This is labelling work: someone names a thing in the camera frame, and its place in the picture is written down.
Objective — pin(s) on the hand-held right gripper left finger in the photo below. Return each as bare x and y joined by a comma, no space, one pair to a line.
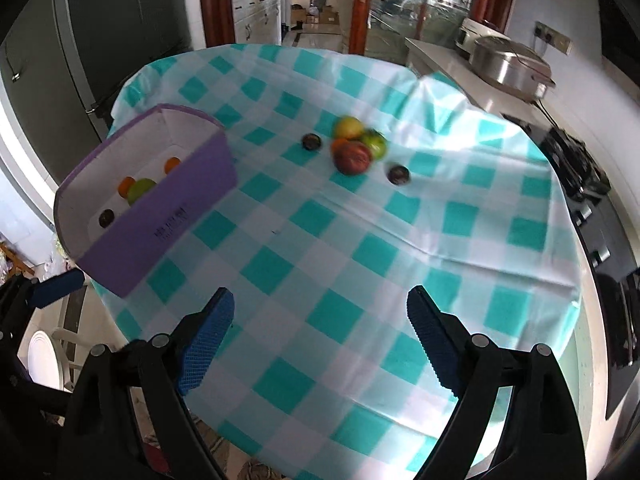
209,342

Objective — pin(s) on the silver electric griddle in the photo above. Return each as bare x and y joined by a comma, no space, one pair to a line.
505,67

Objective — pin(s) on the dark plum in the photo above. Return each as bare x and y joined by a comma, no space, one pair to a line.
399,175
106,218
311,141

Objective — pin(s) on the purple cardboard box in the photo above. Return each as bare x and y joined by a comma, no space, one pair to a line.
165,210

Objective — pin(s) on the pile of cardboard boxes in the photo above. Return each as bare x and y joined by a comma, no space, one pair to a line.
317,12

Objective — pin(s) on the white kitchen counter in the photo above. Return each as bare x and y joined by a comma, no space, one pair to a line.
440,60

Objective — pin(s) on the yellow apple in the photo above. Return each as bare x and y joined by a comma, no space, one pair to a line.
347,126

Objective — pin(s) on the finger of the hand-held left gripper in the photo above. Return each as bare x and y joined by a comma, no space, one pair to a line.
56,288

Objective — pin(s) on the teal checked tablecloth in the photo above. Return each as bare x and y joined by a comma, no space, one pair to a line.
325,260

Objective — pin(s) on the white cabinet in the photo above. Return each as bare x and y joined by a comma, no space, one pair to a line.
255,5

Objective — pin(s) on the dark grey refrigerator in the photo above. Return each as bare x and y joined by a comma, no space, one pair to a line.
100,35

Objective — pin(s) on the wall socket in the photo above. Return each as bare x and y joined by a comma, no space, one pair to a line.
552,37

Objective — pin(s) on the white plastic chair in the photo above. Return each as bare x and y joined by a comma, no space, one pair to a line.
45,355

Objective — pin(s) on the white kitchen appliance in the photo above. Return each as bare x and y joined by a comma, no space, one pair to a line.
472,32

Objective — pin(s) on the black gas stove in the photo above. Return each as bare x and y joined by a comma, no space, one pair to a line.
595,220

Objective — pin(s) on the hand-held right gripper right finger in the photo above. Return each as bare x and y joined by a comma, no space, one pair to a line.
433,342

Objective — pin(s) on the small orange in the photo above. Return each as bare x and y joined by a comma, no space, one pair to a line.
124,185
338,144
172,164

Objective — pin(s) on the red apple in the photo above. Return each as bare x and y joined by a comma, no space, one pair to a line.
353,158

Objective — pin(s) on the wooden door frame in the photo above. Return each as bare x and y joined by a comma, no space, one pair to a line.
216,0

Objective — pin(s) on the green apple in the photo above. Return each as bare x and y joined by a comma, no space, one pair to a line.
376,143
140,189

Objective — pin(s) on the glass sliding door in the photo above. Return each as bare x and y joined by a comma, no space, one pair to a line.
420,10

